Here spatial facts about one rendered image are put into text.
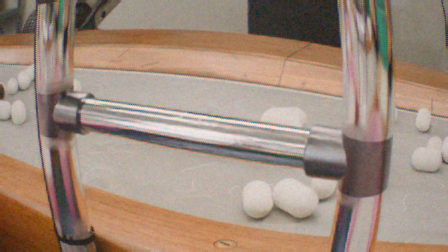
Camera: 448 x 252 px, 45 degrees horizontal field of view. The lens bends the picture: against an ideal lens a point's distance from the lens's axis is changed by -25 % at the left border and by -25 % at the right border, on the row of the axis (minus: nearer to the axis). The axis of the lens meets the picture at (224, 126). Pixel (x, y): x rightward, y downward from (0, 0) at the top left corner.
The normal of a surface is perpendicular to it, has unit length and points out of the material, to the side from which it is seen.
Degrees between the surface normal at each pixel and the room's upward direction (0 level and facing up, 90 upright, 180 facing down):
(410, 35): 89
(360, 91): 90
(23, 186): 0
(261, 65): 45
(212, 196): 0
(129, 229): 0
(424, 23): 90
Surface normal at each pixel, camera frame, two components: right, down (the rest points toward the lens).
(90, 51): -0.33, -0.44
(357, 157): -0.58, 0.29
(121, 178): -0.01, -0.94
